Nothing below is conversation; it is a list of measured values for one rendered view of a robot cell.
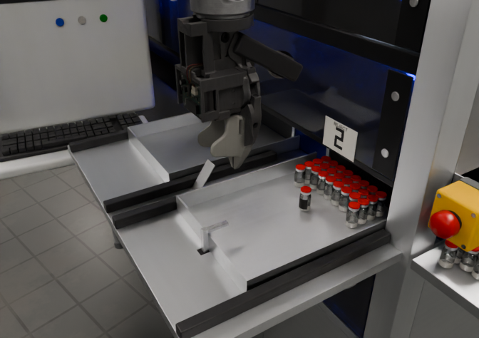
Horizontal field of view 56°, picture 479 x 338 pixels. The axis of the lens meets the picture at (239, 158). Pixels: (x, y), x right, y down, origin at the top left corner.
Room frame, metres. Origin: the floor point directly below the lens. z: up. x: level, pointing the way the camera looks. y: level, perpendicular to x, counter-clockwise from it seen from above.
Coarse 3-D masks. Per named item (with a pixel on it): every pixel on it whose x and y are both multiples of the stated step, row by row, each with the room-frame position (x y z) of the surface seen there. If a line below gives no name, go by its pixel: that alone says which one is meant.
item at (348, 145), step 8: (328, 120) 0.77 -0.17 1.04; (328, 128) 0.77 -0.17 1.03; (344, 128) 0.73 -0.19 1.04; (328, 136) 0.77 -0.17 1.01; (344, 136) 0.73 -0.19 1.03; (352, 136) 0.72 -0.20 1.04; (328, 144) 0.77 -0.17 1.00; (344, 144) 0.73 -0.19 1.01; (352, 144) 0.71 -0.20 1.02; (344, 152) 0.73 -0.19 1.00; (352, 152) 0.71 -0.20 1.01; (352, 160) 0.71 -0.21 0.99
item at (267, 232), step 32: (288, 160) 0.84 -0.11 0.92; (192, 192) 0.73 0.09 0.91; (224, 192) 0.76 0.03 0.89; (256, 192) 0.77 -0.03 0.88; (288, 192) 0.77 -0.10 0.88; (192, 224) 0.65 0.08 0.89; (256, 224) 0.66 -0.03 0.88; (288, 224) 0.66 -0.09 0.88; (320, 224) 0.66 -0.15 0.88; (384, 224) 0.63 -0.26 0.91; (224, 256) 0.55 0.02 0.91; (256, 256) 0.58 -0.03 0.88; (288, 256) 0.58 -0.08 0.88; (320, 256) 0.56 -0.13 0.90
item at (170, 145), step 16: (128, 128) 1.00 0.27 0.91; (144, 128) 1.03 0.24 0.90; (160, 128) 1.05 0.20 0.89; (176, 128) 1.07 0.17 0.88; (192, 128) 1.07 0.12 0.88; (144, 144) 0.92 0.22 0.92; (160, 144) 0.98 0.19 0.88; (176, 144) 0.98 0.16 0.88; (192, 144) 0.98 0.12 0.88; (256, 144) 0.98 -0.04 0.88; (272, 144) 0.92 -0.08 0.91; (288, 144) 0.95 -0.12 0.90; (160, 160) 0.90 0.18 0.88; (176, 160) 0.90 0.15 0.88; (192, 160) 0.90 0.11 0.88; (224, 160) 0.86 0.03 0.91; (160, 176) 0.83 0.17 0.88; (176, 176) 0.80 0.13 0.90
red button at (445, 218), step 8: (432, 216) 0.53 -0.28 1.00; (440, 216) 0.52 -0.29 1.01; (448, 216) 0.51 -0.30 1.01; (432, 224) 0.52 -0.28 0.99; (440, 224) 0.51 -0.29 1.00; (448, 224) 0.50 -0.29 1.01; (456, 224) 0.51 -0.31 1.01; (440, 232) 0.51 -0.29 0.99; (448, 232) 0.50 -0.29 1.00; (456, 232) 0.50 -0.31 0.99
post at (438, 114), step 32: (448, 0) 0.60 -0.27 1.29; (448, 32) 0.60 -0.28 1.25; (448, 64) 0.59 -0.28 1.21; (416, 96) 0.62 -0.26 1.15; (448, 96) 0.58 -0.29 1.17; (416, 128) 0.61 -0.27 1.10; (448, 128) 0.59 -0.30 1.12; (416, 160) 0.60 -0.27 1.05; (448, 160) 0.60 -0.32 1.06; (416, 192) 0.59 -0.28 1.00; (416, 224) 0.58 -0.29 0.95; (416, 256) 0.59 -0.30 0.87; (384, 288) 0.61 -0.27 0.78; (416, 288) 0.60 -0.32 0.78; (384, 320) 0.59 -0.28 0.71
